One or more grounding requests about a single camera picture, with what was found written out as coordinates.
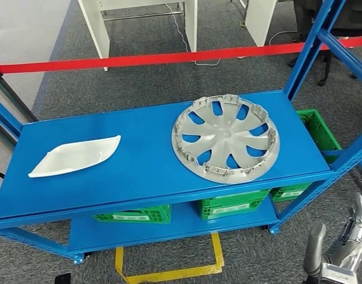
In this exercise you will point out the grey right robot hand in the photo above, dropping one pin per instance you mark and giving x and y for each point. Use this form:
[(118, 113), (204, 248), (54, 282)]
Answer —
[(344, 255)]

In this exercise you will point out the silver plastic wheel hubcap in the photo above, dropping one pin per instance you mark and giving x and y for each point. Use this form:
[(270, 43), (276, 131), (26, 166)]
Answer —
[(225, 135)]

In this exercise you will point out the blue metal shelf rack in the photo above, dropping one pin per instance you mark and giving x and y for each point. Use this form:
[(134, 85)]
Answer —
[(139, 156)]

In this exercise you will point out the white plastic trim part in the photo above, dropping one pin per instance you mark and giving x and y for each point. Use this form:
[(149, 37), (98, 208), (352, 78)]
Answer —
[(74, 156)]

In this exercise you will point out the green plastic crate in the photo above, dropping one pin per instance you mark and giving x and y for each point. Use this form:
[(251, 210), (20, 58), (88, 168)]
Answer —
[(157, 215), (316, 129), (245, 204)]

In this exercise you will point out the black office chair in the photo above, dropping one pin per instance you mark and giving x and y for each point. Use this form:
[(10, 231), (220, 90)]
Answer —
[(327, 70)]

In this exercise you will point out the person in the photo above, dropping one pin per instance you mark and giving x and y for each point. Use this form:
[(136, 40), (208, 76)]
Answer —
[(305, 15)]

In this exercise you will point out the white desk side panel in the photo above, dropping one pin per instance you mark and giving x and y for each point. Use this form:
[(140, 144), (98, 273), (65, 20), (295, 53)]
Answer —
[(259, 19)]

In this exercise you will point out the red barrier tape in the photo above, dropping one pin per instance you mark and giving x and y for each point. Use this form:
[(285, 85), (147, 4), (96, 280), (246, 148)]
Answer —
[(168, 58)]

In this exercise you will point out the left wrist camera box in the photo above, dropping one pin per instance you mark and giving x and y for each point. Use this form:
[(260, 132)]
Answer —
[(62, 279)]

